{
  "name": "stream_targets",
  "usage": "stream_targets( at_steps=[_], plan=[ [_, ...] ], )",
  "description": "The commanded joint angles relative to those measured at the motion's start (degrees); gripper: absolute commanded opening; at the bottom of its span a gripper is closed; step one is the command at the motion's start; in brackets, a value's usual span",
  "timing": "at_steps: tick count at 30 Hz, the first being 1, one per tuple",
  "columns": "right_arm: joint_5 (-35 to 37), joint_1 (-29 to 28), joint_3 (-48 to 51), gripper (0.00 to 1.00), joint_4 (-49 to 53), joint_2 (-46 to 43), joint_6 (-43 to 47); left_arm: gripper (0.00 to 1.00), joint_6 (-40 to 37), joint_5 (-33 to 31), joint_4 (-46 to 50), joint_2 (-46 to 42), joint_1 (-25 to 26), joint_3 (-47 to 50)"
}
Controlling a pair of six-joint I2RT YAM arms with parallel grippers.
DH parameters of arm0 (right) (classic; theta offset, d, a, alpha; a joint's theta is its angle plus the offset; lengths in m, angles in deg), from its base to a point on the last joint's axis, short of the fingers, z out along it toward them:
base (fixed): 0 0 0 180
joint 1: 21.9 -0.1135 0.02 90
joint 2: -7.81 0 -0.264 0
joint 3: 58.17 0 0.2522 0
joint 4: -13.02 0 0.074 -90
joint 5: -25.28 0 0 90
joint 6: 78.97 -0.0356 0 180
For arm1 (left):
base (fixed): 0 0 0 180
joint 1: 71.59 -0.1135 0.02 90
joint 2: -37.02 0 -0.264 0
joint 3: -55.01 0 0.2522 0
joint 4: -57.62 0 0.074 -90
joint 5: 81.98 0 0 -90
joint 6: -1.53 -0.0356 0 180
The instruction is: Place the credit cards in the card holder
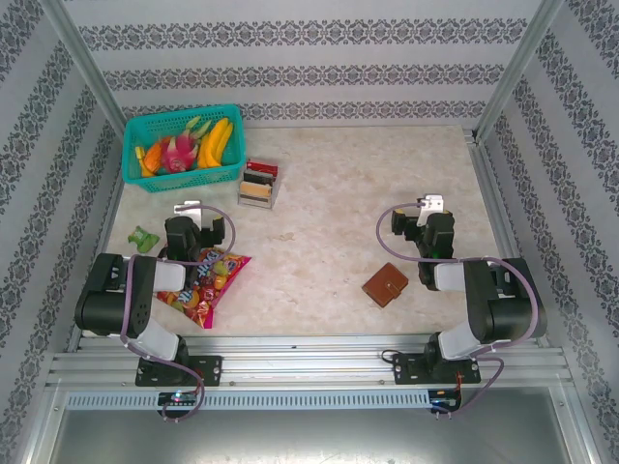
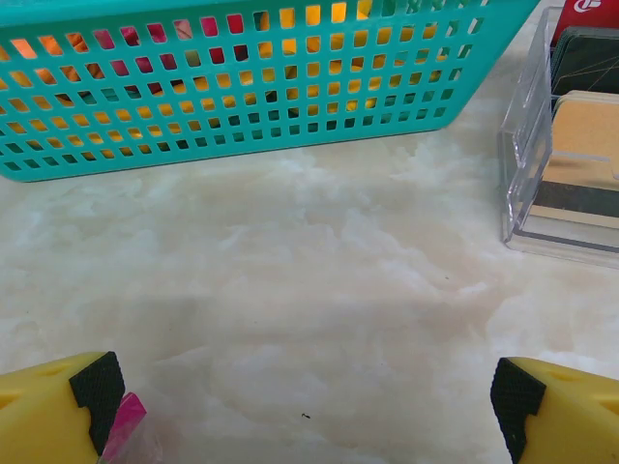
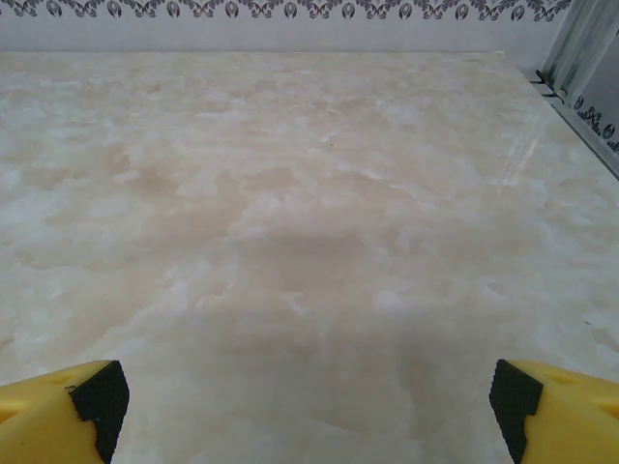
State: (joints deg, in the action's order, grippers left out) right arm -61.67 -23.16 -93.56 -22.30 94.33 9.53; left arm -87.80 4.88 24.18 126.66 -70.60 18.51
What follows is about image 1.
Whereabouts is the clear acrylic card stand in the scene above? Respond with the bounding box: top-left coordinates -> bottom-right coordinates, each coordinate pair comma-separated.
236,159 -> 280,212

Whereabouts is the tan credit card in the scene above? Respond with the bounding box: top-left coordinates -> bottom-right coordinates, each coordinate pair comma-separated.
240,182 -> 273,200

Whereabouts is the brown leather card holder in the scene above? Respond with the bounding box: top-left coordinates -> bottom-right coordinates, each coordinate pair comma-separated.
362,262 -> 410,308

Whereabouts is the red credit card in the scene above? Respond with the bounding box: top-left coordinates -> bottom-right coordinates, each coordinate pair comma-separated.
246,159 -> 280,178

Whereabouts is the green crumpled wrapper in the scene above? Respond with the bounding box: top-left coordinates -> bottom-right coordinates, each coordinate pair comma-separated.
127,225 -> 161,255

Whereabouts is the colourful candy bag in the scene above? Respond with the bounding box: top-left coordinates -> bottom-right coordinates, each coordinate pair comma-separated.
155,246 -> 252,331

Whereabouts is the teal plastic basket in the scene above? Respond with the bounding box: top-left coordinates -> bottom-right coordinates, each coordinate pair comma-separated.
121,102 -> 249,194

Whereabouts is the pink dragon fruit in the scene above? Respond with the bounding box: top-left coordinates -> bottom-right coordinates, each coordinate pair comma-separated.
159,133 -> 202,174

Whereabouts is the yellow banana bunch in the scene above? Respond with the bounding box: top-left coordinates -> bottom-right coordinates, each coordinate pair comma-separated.
196,117 -> 234,169

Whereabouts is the orange fruit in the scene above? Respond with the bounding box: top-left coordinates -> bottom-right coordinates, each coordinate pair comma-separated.
142,143 -> 163,176

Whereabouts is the left small circuit board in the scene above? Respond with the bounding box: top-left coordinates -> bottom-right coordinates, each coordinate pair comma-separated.
158,391 -> 200,406

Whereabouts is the small circuit board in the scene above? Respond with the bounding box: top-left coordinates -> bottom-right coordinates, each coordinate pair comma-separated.
429,389 -> 463,412
158,391 -> 200,406

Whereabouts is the right small circuit board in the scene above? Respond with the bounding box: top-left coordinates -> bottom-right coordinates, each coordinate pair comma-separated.
429,389 -> 463,412

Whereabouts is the grey metal sheet panel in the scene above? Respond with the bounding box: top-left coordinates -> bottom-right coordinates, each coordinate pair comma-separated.
28,408 -> 596,464

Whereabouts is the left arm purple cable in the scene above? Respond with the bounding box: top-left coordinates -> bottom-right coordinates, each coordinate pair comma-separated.
118,204 -> 238,424

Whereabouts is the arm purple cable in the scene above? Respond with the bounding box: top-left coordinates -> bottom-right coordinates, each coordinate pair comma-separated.
118,204 -> 238,424
376,202 -> 548,421

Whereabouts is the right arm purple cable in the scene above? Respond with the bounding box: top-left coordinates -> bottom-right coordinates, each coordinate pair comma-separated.
376,202 -> 548,421

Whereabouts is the aluminium side rail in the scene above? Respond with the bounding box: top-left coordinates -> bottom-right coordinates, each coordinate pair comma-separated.
469,137 -> 551,349
66,142 -> 126,353

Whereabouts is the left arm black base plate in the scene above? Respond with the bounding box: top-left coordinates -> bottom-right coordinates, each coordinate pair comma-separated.
134,355 -> 223,388

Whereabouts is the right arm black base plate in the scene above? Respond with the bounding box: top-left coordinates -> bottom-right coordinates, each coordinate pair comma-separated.
391,351 -> 482,387

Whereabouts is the aluminium rail frame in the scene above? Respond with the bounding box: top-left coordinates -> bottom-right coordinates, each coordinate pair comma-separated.
45,333 -> 576,391

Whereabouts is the slotted grey cable duct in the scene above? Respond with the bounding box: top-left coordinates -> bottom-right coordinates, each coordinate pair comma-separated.
65,390 -> 431,411

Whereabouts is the aluminium corner post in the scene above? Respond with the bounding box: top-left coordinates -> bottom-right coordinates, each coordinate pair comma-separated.
471,0 -> 567,144
38,0 -> 130,144

